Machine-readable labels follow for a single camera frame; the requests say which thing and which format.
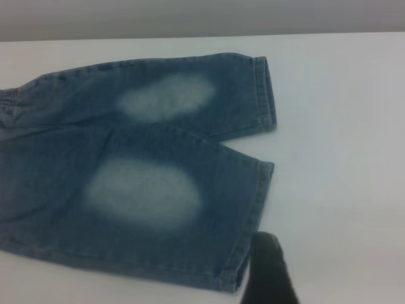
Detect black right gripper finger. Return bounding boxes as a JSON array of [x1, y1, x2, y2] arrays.
[[239, 232, 300, 304]]

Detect blue denim pants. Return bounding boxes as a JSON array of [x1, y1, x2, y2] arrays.
[[0, 52, 278, 291]]

